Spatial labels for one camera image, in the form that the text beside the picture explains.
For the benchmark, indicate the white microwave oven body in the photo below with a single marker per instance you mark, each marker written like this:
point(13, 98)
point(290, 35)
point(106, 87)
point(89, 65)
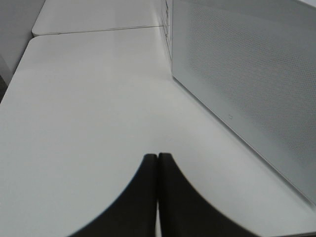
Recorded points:
point(166, 17)

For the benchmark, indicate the white microwave door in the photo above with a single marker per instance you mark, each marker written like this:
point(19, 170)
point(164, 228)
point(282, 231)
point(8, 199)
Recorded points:
point(253, 64)

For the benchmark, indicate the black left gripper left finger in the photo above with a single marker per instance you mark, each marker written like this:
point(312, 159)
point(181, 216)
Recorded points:
point(134, 212)

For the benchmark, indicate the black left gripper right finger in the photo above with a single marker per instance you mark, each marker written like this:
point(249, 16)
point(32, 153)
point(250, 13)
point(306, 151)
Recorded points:
point(183, 212)

